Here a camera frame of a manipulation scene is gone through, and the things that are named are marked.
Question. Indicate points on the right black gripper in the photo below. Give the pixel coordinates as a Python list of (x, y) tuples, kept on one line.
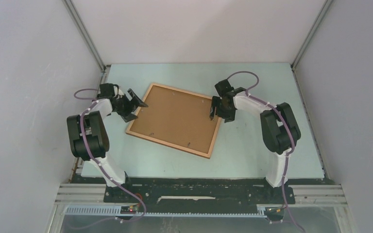
[(215, 102)]

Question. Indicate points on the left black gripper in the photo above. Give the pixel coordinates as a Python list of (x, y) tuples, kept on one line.
[(132, 106)]

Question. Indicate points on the light wooden picture frame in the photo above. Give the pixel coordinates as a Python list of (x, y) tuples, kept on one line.
[(212, 141)]

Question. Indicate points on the brown cardboard backing board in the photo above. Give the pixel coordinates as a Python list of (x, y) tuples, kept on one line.
[(173, 119)]

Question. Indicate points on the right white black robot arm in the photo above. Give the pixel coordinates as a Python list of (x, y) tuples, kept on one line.
[(280, 130)]

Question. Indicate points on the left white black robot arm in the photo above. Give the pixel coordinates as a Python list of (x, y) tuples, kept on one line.
[(87, 133)]

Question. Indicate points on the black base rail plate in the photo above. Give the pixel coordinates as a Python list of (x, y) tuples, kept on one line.
[(213, 196)]

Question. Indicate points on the white toothed cable duct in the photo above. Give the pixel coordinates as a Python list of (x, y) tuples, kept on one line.
[(104, 210)]

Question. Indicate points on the left aluminium corner post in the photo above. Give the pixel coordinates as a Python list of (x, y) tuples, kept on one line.
[(76, 18)]

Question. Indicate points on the aluminium corner post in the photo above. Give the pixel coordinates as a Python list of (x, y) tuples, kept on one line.
[(311, 33), (76, 18)]

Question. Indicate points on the right aluminium corner post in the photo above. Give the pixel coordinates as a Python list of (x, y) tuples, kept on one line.
[(311, 33)]

